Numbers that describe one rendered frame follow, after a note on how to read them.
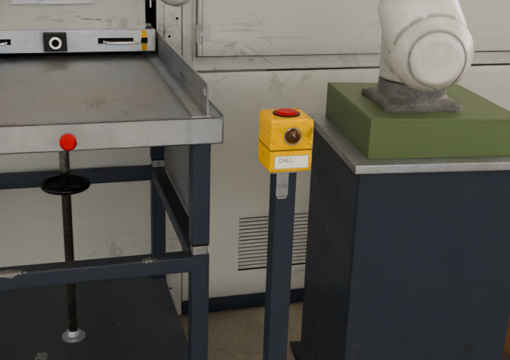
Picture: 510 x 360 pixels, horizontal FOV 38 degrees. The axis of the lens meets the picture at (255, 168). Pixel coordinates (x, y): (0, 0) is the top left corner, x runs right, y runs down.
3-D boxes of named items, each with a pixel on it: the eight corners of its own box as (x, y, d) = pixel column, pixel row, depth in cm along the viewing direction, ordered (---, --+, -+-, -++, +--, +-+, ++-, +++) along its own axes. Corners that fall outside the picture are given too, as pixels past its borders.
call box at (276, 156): (311, 172, 135) (315, 118, 132) (269, 175, 133) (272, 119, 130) (297, 158, 142) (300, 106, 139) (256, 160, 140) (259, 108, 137)
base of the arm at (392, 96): (424, 89, 187) (426, 67, 185) (464, 112, 166) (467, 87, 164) (354, 89, 183) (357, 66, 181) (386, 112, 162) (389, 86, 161)
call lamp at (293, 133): (303, 146, 131) (304, 128, 130) (285, 148, 131) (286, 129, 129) (300, 144, 133) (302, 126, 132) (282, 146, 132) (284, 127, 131)
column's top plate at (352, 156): (460, 118, 203) (461, 110, 202) (543, 169, 163) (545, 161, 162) (306, 120, 196) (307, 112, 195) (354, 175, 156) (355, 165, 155)
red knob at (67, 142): (77, 152, 141) (77, 135, 140) (59, 153, 140) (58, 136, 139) (76, 144, 145) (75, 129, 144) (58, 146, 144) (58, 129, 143)
